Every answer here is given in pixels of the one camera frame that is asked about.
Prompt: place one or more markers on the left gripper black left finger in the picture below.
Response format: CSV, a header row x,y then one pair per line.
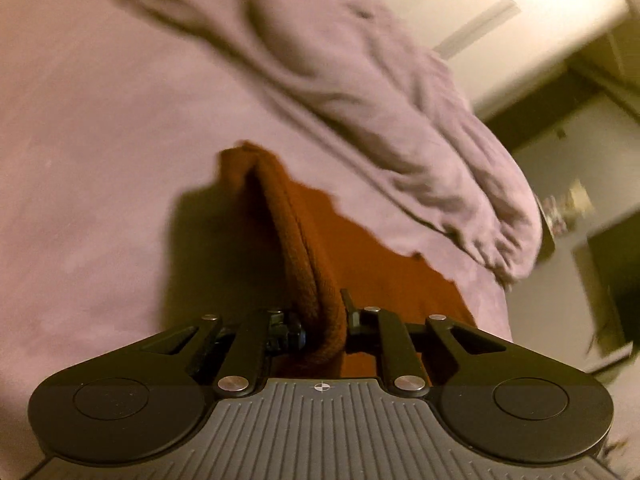
x,y
142,400

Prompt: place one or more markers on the lilac bed sheet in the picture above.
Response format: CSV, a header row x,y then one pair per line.
x,y
112,225

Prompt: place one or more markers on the crumpled lilac blanket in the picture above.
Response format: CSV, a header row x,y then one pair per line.
x,y
351,74

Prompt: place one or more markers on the dark picture frame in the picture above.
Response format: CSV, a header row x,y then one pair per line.
x,y
608,266

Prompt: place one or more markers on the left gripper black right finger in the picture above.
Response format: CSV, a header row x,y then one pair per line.
x,y
496,398

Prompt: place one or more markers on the white wardrobe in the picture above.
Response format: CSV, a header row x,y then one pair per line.
x,y
499,49

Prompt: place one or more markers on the rust red knit garment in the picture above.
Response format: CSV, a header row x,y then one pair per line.
x,y
293,234

